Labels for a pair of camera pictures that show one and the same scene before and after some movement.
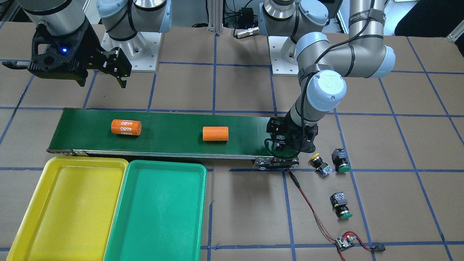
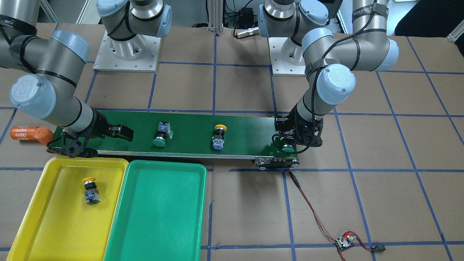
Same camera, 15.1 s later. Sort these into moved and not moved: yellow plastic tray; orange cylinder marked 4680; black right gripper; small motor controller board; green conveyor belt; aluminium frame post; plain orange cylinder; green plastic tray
Moved: black right gripper; orange cylinder marked 4680; plain orange cylinder
Not moved: green plastic tray; green conveyor belt; aluminium frame post; small motor controller board; yellow plastic tray
